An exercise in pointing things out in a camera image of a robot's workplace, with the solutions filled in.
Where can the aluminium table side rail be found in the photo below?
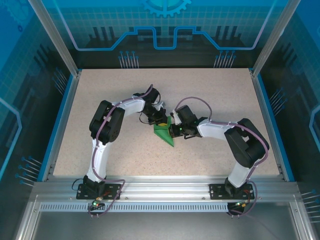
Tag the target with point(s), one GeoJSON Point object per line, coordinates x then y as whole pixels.
{"type": "Point", "coordinates": [64, 125]}
{"type": "Point", "coordinates": [267, 125]}

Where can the aluminium frame post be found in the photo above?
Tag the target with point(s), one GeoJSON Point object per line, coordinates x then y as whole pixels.
{"type": "Point", "coordinates": [57, 42]}
{"type": "Point", "coordinates": [272, 42]}

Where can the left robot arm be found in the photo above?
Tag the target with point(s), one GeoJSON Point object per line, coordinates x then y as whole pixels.
{"type": "Point", "coordinates": [107, 122]}

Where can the small connector with green light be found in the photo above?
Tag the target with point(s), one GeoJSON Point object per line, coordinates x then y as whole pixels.
{"type": "Point", "coordinates": [96, 203]}

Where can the wide aluminium base rail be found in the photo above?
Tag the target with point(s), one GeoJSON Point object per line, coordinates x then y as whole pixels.
{"type": "Point", "coordinates": [162, 190]}

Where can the blue circuit print side panel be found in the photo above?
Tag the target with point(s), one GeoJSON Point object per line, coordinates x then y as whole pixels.
{"type": "Point", "coordinates": [300, 75]}
{"type": "Point", "coordinates": [20, 75]}

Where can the aluminium tray frame rail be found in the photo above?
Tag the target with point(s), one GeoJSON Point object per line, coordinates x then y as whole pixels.
{"type": "Point", "coordinates": [303, 222]}
{"type": "Point", "coordinates": [26, 222]}

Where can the blue gear print backdrop panel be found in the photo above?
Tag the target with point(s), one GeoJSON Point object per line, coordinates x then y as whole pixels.
{"type": "Point", "coordinates": [162, 15]}

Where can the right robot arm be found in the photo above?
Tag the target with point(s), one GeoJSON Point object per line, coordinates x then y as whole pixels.
{"type": "Point", "coordinates": [247, 145]}

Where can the blue table edge strip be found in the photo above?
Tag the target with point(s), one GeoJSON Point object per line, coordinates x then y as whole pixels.
{"type": "Point", "coordinates": [273, 125]}
{"type": "Point", "coordinates": [58, 125]}

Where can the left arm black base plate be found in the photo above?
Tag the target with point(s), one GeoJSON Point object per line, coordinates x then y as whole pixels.
{"type": "Point", "coordinates": [115, 193]}

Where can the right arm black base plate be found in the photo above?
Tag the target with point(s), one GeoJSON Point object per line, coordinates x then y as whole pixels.
{"type": "Point", "coordinates": [216, 192]}

